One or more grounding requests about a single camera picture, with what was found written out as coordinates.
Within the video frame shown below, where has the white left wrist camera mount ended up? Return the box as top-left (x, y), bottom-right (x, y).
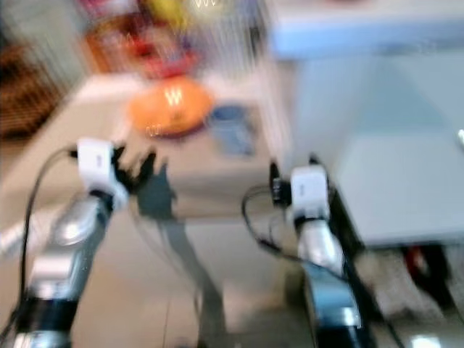
top-left (76, 138), bottom-right (127, 211)

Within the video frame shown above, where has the orange plate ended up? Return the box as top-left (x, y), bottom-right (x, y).
top-left (127, 76), bottom-right (215, 138)

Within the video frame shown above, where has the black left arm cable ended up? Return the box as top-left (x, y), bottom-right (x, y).
top-left (20, 147), bottom-right (80, 341)

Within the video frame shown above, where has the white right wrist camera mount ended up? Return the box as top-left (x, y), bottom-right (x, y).
top-left (289, 165), bottom-right (333, 222)

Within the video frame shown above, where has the brown wicker basket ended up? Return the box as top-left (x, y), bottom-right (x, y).
top-left (0, 43), bottom-right (67, 142)

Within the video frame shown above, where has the grey blue cup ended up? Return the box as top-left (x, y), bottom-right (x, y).
top-left (207, 104), bottom-right (254, 156)

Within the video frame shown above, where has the yellow item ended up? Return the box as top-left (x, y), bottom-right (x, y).
top-left (149, 0), bottom-right (191, 31)

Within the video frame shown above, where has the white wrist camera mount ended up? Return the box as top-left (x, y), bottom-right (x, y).
top-left (289, 165), bottom-right (333, 222)
top-left (76, 138), bottom-right (127, 211)

